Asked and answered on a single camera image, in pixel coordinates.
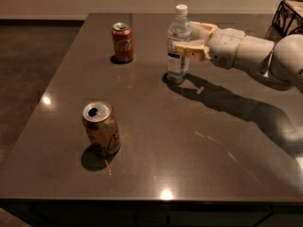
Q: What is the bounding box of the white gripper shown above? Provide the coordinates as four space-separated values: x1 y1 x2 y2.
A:
174 21 245 69

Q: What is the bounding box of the clear plastic water bottle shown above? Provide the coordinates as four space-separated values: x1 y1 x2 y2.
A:
167 5 192 80

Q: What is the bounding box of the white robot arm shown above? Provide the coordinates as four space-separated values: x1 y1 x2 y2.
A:
172 22 303 92

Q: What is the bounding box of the red cola can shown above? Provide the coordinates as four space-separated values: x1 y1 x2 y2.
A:
112 22 134 63

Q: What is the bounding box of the gold soda can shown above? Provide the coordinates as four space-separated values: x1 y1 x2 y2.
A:
82 101 120 157

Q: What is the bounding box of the black wire basket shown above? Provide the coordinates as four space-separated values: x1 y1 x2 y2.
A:
272 0 303 37

